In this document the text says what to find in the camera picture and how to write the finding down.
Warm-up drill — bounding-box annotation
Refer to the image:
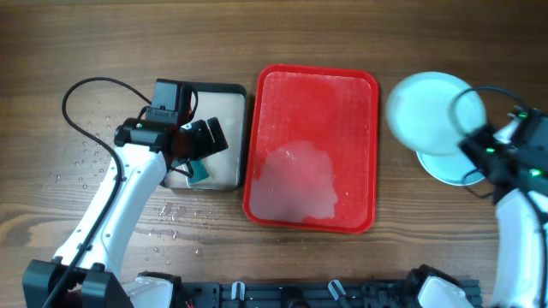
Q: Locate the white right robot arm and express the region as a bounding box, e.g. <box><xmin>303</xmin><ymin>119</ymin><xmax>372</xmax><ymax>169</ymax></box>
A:
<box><xmin>459</xmin><ymin>124</ymin><xmax>547</xmax><ymax>307</ymax></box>

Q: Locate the teal sponge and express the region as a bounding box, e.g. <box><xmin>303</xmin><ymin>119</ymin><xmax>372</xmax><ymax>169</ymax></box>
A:
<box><xmin>188</xmin><ymin>161</ymin><xmax>210</xmax><ymax>185</ymax></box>

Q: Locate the light blue plate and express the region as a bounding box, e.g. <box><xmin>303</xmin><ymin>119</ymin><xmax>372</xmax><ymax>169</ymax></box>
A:
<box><xmin>385</xmin><ymin>72</ymin><xmax>487</xmax><ymax>156</ymax></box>
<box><xmin>416</xmin><ymin>151</ymin><xmax>485</xmax><ymax>187</ymax></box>

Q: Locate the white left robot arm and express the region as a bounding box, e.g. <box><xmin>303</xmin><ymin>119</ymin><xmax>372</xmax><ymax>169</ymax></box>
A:
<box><xmin>22</xmin><ymin>117</ymin><xmax>228</xmax><ymax>307</ymax></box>

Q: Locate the black rectangular water tray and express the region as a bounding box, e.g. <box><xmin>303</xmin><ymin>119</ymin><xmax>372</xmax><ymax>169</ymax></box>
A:
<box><xmin>163</xmin><ymin>82</ymin><xmax>247</xmax><ymax>191</ymax></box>

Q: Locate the light blue plate top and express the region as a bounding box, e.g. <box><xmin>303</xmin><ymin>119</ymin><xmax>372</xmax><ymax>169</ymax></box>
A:
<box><xmin>385</xmin><ymin>72</ymin><xmax>487</xmax><ymax>156</ymax></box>

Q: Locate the red plastic tray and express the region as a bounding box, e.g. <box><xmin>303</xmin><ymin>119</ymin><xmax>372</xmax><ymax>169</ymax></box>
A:
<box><xmin>242</xmin><ymin>64</ymin><xmax>379</xmax><ymax>234</ymax></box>

